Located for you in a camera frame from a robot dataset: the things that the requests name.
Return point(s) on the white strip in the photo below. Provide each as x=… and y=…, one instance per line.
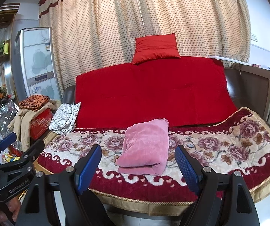
x=229, y=59

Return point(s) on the silver foil wrap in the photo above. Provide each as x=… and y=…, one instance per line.
x=6, y=115

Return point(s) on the orange and black patterned cloth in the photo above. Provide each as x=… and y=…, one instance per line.
x=35, y=102

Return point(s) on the red pillow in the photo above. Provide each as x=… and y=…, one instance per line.
x=157, y=48

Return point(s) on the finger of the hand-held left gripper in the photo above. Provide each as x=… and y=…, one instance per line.
x=6, y=140
x=35, y=148

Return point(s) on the beige dotted curtain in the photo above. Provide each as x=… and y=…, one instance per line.
x=102, y=28

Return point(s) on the beige coat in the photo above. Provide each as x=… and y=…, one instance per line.
x=23, y=124

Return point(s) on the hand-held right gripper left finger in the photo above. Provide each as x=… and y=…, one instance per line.
x=87, y=169

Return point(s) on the colourful toys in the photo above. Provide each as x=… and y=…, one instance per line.
x=11, y=156

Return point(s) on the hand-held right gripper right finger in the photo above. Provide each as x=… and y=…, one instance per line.
x=187, y=167

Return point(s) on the red cardboard box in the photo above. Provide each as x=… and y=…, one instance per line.
x=40, y=122

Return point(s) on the brown wooden board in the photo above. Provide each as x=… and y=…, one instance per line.
x=252, y=89

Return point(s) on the floral plush blanket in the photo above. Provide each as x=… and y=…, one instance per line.
x=219, y=146

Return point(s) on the yellow bottle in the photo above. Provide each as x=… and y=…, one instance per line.
x=6, y=47

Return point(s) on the red velvet sofa cover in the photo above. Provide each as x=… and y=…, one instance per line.
x=149, y=91

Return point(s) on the person's left hand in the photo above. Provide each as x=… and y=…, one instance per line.
x=13, y=208

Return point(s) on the black and white patterned cloth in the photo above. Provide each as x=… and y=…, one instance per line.
x=64, y=117

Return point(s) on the silver refrigerator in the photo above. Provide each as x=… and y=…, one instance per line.
x=39, y=58

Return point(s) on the pink velvet garment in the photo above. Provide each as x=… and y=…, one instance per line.
x=144, y=143

